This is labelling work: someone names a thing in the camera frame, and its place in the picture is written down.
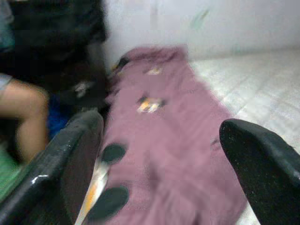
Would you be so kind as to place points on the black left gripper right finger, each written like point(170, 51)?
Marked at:
point(269, 178)

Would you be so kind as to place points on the purple cartoon print blanket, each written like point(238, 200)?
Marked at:
point(175, 117)

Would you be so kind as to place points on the green plastic stool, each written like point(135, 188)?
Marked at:
point(9, 175)

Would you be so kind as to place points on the black bag white lettering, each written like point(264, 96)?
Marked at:
point(58, 35)

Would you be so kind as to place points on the white quilted mattress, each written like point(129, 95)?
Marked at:
point(257, 82)

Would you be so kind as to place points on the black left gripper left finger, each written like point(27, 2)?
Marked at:
point(47, 187)

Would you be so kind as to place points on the blue bag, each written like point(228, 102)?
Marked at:
point(57, 117)

